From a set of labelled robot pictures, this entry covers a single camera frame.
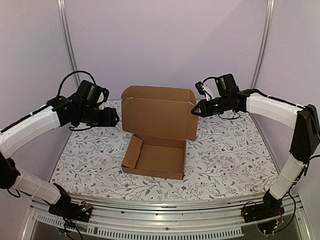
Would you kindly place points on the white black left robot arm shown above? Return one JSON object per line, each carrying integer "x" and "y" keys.
{"x": 81, "y": 107}

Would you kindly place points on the left aluminium frame post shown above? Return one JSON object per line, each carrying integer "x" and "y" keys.
{"x": 61, "y": 5}

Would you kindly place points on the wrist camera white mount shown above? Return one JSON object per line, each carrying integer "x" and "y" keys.
{"x": 102, "y": 98}
{"x": 204, "y": 90}

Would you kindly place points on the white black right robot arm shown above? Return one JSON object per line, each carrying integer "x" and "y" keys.
{"x": 222, "y": 94}

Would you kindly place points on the aluminium frame post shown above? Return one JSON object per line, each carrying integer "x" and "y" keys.
{"x": 270, "y": 6}
{"x": 61, "y": 5}

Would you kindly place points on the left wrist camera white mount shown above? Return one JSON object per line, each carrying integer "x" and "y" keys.
{"x": 102, "y": 98}

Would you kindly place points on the brown cardboard box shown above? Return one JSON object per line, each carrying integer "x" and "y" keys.
{"x": 161, "y": 124}

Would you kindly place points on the aluminium front rail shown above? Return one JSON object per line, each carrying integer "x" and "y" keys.
{"x": 217, "y": 219}

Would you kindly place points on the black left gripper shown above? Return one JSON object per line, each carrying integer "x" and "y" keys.
{"x": 109, "y": 120}

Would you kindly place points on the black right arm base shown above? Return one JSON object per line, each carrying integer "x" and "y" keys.
{"x": 270, "y": 207}

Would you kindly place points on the floral patterned table mat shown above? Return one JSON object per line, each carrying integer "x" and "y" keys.
{"x": 228, "y": 159}

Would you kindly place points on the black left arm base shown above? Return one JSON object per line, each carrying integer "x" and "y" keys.
{"x": 80, "y": 211}

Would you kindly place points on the right aluminium frame post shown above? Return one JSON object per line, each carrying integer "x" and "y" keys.
{"x": 270, "y": 6}

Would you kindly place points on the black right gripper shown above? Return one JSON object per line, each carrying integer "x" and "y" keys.
{"x": 204, "y": 107}

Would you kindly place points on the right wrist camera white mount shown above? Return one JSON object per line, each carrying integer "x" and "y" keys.
{"x": 204, "y": 90}

